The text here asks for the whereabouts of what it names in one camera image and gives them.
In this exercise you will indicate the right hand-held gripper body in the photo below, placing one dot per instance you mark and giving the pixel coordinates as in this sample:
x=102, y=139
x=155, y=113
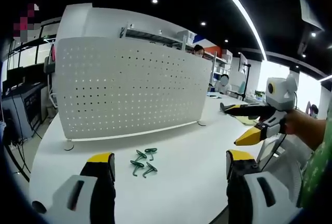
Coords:
x=280, y=93

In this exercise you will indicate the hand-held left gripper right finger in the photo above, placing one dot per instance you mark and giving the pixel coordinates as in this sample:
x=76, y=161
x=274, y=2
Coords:
x=249, y=190

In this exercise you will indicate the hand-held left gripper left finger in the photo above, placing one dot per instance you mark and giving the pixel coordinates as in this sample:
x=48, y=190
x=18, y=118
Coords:
x=85, y=190

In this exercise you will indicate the green hook assembly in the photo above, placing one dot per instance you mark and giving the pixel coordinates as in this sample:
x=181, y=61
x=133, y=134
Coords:
x=140, y=155
x=151, y=151
x=137, y=164
x=151, y=169

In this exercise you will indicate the white perforated mounting plate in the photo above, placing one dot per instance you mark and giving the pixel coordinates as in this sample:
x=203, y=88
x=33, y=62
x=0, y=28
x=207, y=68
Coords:
x=129, y=89

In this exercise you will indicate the person's right hand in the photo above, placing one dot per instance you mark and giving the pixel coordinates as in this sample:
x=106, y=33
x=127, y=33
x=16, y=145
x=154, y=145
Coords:
x=303, y=128

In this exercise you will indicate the yellow cloth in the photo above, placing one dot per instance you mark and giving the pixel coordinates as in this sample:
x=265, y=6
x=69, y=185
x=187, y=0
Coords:
x=245, y=120

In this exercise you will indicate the green potted plant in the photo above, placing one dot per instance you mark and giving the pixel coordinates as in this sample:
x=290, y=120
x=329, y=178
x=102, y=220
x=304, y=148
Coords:
x=260, y=94

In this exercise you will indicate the white framed stand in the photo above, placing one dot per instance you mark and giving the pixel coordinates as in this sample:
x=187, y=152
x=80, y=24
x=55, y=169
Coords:
x=268, y=151

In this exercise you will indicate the black tripod stand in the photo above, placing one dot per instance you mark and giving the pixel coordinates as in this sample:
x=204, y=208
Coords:
x=247, y=81

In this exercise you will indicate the monitor on stand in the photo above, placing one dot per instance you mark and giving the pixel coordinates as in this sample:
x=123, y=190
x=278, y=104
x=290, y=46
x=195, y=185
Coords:
x=243, y=63

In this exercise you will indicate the long ceiling light strip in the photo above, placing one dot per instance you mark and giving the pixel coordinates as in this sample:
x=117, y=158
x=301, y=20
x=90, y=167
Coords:
x=241, y=11

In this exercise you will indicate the black equipment rack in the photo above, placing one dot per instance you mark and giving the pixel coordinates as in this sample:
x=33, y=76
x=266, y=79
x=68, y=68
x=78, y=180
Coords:
x=24, y=104

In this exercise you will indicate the white metal storage shelf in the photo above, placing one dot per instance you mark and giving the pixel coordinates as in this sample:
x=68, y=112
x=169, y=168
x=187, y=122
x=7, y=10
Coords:
x=155, y=36

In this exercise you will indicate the grey clamp device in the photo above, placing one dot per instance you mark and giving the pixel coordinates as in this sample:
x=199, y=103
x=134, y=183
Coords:
x=49, y=64

